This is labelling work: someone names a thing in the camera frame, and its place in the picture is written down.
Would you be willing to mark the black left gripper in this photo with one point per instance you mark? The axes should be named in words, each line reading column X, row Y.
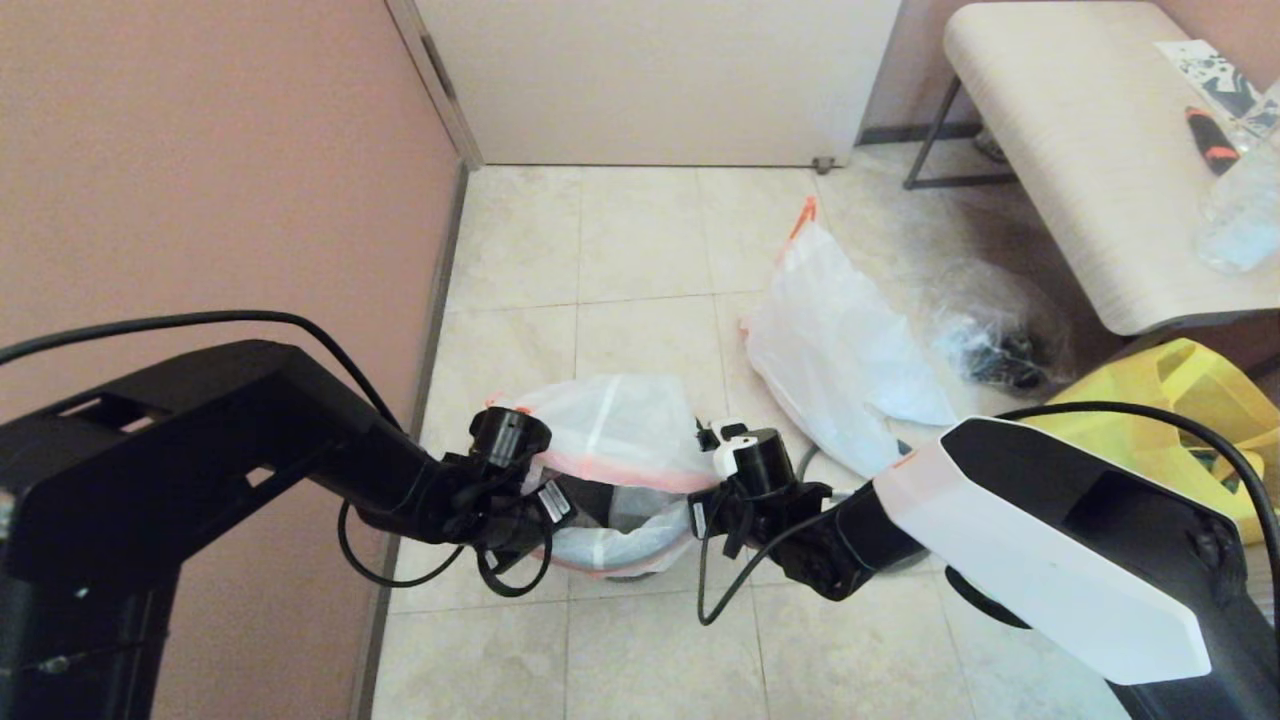
column 545, row 505

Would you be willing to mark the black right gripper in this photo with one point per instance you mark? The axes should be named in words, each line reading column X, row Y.
column 715, row 515

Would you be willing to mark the white bag with cartoon print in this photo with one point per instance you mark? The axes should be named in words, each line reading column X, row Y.
column 620, row 430

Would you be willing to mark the translucent white red-trimmed bag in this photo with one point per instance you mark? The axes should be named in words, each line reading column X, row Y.
column 840, row 360

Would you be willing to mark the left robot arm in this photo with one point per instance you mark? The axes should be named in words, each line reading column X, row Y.
column 200, row 450

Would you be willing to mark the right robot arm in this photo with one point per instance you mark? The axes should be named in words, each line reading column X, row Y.
column 1050, row 540

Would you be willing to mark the black round trash bin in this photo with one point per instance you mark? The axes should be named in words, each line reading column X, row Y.
column 640, row 505

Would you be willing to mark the clear bag with dark contents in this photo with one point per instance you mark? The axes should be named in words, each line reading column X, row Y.
column 990, row 340

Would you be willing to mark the yellow shopping bag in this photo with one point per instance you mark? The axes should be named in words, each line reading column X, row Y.
column 1170, row 385

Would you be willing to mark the white door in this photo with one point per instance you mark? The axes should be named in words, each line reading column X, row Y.
column 650, row 80

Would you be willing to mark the beige table with metal legs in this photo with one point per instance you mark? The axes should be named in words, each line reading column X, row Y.
column 1080, row 130

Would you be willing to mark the clear water bottle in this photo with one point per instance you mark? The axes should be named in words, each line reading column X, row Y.
column 1240, row 215

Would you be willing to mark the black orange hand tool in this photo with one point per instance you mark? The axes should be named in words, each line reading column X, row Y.
column 1215, row 140

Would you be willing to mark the printed black white label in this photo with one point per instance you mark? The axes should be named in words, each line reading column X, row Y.
column 1205, row 70

